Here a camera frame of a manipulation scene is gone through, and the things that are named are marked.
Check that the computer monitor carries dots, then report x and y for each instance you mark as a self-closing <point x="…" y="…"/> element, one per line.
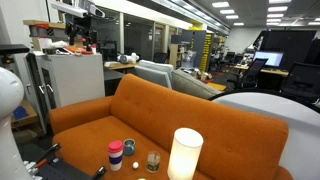
<point x="269" y="58"/>

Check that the orange fabric sofa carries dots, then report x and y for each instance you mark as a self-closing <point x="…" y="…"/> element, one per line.
<point x="200" y="126"/>

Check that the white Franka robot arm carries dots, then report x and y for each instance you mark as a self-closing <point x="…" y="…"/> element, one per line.
<point x="10" y="100"/>

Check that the wooden monitor desk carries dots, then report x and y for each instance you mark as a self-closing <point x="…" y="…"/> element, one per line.
<point x="263" y="70"/>

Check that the yellow black storage rack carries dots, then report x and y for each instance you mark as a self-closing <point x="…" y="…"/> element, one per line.
<point x="203" y="50"/>

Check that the white metal cabinet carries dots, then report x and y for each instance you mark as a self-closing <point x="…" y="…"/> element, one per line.
<point x="76" y="80"/>

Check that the white grey background robot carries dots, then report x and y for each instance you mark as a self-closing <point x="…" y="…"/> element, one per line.
<point x="128" y="58"/>

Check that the grey crate with red clips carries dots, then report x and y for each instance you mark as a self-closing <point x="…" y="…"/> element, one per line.
<point x="46" y="30"/>

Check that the small teal jar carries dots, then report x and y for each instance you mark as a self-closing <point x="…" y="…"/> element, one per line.
<point x="129" y="147"/>

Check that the white round lid green rim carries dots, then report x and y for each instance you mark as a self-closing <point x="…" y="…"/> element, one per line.
<point x="141" y="179"/>

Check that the white cylindrical lamp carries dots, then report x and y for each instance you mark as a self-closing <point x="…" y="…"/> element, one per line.
<point x="185" y="155"/>

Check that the white round table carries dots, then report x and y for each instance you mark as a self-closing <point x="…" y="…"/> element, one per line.
<point x="293" y="123"/>

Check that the glass jar with green label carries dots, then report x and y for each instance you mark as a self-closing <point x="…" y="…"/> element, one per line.
<point x="153" y="162"/>

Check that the black office chair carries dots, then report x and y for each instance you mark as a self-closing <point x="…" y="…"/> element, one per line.
<point x="251" y="73"/>
<point x="303" y="83"/>

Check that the black clamp equipment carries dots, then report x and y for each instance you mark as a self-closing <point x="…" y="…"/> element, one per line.
<point x="60" y="168"/>

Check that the light grey armchair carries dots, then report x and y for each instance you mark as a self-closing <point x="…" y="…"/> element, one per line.
<point x="153" y="73"/>

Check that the white cup with pink lid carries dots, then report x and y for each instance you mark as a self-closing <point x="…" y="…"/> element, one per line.
<point x="115" y="156"/>

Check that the grey fabric sofa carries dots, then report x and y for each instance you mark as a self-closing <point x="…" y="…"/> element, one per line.
<point x="190" y="85"/>

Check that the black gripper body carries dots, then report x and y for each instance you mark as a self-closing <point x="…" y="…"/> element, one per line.
<point x="75" y="31"/>

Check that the cardboard box with blue item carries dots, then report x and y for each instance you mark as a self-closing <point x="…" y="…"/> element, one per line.
<point x="23" y="115"/>

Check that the small white ball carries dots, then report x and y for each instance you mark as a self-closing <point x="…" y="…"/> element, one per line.
<point x="135" y="165"/>

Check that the large black panel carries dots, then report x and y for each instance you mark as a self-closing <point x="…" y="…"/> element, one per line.
<point x="293" y="41"/>

